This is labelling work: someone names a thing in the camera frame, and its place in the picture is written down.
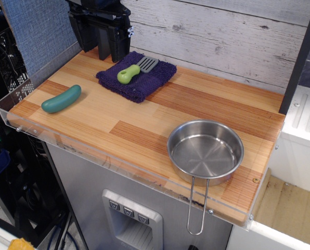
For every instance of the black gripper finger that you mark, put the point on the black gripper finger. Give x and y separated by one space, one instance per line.
84 32
119 41

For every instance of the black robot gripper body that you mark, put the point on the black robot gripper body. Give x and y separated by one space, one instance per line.
100 13

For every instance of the silver metal pan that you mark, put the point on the silver metal pan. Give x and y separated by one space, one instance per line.
204 152

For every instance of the purple folded cloth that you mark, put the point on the purple folded cloth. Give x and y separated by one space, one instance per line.
141 85

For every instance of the blue fabric panel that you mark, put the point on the blue fabric panel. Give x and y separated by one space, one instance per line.
42 32

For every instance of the teal toy cucumber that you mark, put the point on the teal toy cucumber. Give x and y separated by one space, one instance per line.
62 100

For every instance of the black plastic crate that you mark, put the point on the black plastic crate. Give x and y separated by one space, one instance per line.
12 68

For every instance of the clear acrylic table guard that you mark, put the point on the clear acrylic table guard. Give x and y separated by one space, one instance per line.
102 126

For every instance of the grey ice dispenser panel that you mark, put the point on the grey ice dispenser panel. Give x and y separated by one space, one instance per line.
133 225

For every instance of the silver toy fridge cabinet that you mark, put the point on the silver toy fridge cabinet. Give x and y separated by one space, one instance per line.
84 182

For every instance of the yellow object at bottom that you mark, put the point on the yellow object at bottom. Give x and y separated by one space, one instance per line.
20 244

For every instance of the white toy sink unit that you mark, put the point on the white toy sink unit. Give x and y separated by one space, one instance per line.
282 219

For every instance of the black vertical post left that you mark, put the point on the black vertical post left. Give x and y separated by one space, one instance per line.
103 44

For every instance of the black vertical post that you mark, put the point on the black vertical post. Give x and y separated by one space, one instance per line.
103 44
296 73

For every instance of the green handled grey spatula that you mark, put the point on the green handled grey spatula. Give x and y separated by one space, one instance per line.
145 65

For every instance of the black vertical post right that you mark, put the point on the black vertical post right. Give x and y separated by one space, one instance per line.
296 73

